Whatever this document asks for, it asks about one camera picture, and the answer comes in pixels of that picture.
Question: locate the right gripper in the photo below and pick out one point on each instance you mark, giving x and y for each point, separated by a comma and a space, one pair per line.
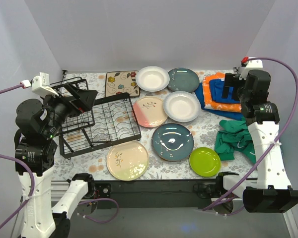
237, 83

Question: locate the square floral plate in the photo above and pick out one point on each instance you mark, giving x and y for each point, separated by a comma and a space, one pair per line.
118, 82

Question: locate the small teal plate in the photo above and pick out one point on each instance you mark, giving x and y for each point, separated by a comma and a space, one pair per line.
183, 79

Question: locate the orange floral cloth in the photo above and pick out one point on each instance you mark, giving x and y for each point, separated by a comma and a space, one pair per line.
212, 105

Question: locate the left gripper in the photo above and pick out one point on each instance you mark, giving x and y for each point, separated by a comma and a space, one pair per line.
71, 103

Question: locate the dark blue cloth underneath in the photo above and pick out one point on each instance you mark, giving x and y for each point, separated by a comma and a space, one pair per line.
231, 115

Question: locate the lime green plate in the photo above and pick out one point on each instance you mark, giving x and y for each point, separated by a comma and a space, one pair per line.
205, 162

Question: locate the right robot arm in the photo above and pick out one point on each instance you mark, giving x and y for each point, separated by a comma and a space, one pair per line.
273, 192

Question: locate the white bowl plate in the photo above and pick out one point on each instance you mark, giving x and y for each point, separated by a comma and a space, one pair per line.
152, 78
181, 106

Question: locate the blue folded cloth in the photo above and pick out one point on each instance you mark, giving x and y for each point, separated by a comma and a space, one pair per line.
216, 89

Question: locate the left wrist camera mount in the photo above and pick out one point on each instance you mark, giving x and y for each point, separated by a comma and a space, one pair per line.
40, 85

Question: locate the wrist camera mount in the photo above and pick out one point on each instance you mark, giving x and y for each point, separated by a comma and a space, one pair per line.
40, 85
247, 64

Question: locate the pink cream plate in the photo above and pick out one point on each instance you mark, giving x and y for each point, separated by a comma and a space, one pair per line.
149, 112

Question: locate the white bowl plate front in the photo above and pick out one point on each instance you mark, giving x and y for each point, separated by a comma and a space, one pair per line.
181, 106

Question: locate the large dark teal plate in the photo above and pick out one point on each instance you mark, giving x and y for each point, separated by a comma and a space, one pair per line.
172, 142

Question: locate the green jacket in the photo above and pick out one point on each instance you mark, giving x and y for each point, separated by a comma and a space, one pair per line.
234, 136

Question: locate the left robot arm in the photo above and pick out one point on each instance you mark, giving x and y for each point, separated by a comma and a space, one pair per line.
38, 123

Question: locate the cream green plate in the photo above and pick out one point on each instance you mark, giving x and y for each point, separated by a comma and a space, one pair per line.
127, 161

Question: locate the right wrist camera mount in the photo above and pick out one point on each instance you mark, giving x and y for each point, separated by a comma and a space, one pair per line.
247, 64

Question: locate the white bowl plate rear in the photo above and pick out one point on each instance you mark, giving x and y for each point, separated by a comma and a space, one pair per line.
152, 78

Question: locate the black wire dish rack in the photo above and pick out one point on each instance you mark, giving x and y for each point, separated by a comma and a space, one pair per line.
110, 122

